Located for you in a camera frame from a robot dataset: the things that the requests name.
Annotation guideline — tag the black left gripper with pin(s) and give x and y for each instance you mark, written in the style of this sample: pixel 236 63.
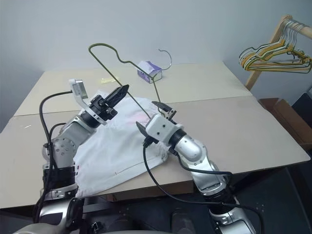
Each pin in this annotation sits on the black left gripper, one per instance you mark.
pixel 100 109

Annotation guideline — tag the wooden clothes rack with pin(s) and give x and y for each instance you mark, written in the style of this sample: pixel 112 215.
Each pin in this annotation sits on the wooden clothes rack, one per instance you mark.
pixel 258 70

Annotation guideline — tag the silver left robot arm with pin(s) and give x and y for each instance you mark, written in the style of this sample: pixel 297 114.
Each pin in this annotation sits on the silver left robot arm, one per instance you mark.
pixel 64 145

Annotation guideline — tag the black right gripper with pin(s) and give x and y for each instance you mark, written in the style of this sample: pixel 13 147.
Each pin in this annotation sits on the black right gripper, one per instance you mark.
pixel 170 115

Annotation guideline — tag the yellow plastic wrapper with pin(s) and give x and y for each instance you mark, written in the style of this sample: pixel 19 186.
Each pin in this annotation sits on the yellow plastic wrapper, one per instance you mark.
pixel 107 80

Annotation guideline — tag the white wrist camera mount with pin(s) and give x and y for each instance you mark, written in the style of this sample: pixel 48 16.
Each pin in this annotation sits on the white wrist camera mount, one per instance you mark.
pixel 159 126
pixel 78 90

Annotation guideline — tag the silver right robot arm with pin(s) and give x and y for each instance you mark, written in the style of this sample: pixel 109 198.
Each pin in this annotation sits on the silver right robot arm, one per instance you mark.
pixel 195 149

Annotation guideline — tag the purple tissue box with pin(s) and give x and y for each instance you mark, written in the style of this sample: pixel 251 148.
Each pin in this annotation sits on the purple tissue box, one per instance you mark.
pixel 150 72

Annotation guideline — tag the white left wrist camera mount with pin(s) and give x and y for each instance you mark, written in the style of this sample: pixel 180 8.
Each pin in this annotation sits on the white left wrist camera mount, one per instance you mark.
pixel 78 90

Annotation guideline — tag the brown cardboard box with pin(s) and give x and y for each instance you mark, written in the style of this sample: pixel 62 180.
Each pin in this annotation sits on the brown cardboard box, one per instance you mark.
pixel 287 119

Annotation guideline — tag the white shorts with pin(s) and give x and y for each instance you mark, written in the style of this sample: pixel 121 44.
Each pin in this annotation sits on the white shorts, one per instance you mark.
pixel 114 151

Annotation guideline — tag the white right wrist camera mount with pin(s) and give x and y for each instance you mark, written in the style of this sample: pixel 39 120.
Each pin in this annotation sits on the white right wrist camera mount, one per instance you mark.
pixel 159 126

